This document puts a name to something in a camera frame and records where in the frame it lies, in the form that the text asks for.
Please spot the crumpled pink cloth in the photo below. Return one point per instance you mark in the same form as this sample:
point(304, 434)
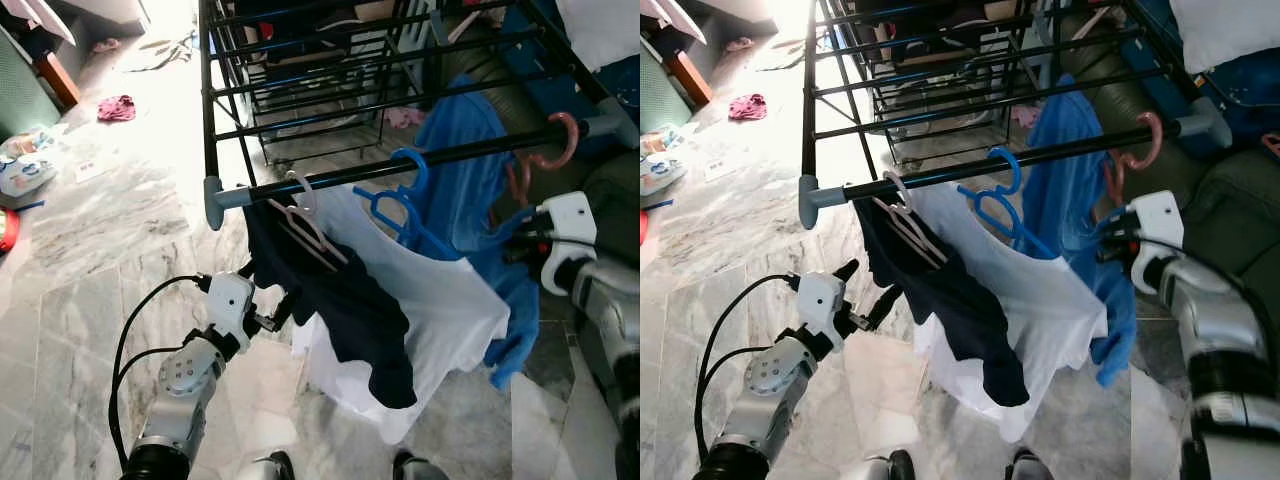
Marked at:
point(748, 107)
point(116, 108)

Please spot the dark green cabinet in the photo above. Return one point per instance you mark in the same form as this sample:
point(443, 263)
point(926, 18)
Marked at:
point(660, 95)
point(20, 90)

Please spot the pale pink floor rag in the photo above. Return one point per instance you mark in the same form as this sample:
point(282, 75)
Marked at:
point(405, 117)
point(1025, 115)

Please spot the bright blue garment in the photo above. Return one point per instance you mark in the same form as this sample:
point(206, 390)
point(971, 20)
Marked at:
point(1065, 180)
point(460, 180)

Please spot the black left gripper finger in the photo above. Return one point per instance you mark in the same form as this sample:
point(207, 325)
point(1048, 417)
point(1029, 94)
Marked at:
point(247, 268)
point(283, 308)
point(848, 268)
point(886, 305)

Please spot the blue pen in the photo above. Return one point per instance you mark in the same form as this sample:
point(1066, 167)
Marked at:
point(30, 205)

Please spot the reddish plastic clothes hanger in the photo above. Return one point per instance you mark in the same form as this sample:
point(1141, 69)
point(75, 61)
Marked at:
point(1155, 135)
point(570, 140)

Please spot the black shirt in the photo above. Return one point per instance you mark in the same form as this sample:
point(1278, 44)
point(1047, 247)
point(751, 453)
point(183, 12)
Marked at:
point(350, 310)
point(960, 310)

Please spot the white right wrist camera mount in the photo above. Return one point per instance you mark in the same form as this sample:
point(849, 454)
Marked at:
point(1158, 235)
point(568, 235)

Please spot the white pink-edged panel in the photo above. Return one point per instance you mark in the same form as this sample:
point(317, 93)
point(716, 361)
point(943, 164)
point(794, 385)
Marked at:
point(35, 15)
point(670, 15)

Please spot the beige floor cloth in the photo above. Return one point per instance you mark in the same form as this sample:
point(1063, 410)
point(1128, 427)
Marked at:
point(790, 55)
point(160, 55)

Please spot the red and blue backpack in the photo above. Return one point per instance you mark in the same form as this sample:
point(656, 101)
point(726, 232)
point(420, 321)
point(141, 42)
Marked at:
point(643, 228)
point(8, 230)

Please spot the pink card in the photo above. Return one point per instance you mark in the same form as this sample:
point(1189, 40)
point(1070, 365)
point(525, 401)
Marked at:
point(718, 166)
point(88, 168)

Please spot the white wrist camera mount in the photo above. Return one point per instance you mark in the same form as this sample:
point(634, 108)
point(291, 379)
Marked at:
point(568, 235)
point(822, 300)
point(1158, 235)
point(232, 300)

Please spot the brown wooden post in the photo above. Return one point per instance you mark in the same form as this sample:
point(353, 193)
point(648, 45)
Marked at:
point(55, 80)
point(690, 75)

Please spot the blue plastic clothes hanger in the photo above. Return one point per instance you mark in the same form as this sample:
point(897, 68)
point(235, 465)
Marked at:
point(380, 210)
point(985, 205)

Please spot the white printed plastic bag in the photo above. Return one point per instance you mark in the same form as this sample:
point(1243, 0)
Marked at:
point(25, 165)
point(660, 165)

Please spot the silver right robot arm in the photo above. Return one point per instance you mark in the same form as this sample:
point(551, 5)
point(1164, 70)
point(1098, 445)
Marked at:
point(1215, 340)
point(610, 320)

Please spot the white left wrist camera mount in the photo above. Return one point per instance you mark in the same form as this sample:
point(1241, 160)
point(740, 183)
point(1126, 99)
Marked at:
point(232, 300)
point(822, 300)

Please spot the robot left leg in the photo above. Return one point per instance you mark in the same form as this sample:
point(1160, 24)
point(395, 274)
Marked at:
point(890, 466)
point(270, 466)

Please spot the robot leg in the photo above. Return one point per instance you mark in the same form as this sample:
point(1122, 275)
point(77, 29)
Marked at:
point(890, 466)
point(270, 466)
point(420, 466)
point(1030, 466)

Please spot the white pillow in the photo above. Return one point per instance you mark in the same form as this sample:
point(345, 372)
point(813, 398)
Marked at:
point(1225, 30)
point(600, 30)

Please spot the pale plastic clothes hanger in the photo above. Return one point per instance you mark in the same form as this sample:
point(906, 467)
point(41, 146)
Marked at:
point(310, 200)
point(905, 195)

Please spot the tan sandal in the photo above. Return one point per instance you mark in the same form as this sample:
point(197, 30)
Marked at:
point(740, 44)
point(105, 45)

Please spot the black metal drying rack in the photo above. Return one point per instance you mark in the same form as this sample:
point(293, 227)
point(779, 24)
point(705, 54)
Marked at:
point(808, 195)
point(213, 195)

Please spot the white shirt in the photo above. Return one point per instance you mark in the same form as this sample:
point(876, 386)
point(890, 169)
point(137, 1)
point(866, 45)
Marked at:
point(1050, 300)
point(450, 300)

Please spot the robot right leg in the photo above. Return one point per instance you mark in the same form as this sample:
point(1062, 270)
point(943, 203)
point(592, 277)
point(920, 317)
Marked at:
point(420, 466)
point(1030, 466)

